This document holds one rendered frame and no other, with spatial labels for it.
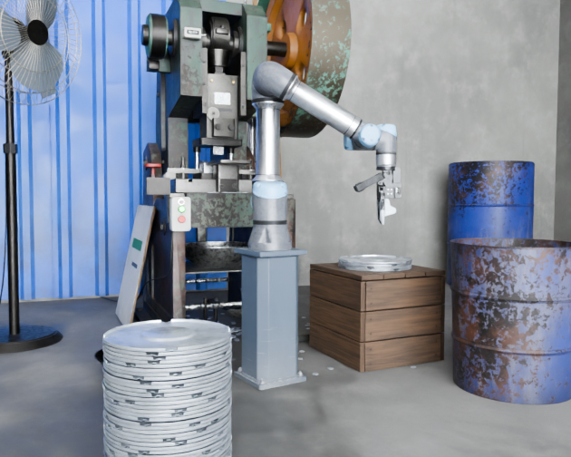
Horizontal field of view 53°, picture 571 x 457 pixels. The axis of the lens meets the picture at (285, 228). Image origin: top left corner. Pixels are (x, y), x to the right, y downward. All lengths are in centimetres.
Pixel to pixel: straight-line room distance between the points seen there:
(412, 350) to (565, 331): 57
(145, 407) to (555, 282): 123
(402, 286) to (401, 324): 14
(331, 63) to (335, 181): 179
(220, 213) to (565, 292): 133
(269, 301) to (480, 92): 343
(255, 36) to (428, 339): 149
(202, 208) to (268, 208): 56
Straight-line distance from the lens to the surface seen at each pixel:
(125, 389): 129
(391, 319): 215
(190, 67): 256
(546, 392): 196
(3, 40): 257
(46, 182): 369
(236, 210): 243
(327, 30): 250
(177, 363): 124
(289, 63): 281
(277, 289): 190
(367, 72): 439
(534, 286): 186
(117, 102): 375
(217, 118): 257
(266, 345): 192
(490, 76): 505
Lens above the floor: 62
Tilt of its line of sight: 3 degrees down
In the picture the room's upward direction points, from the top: straight up
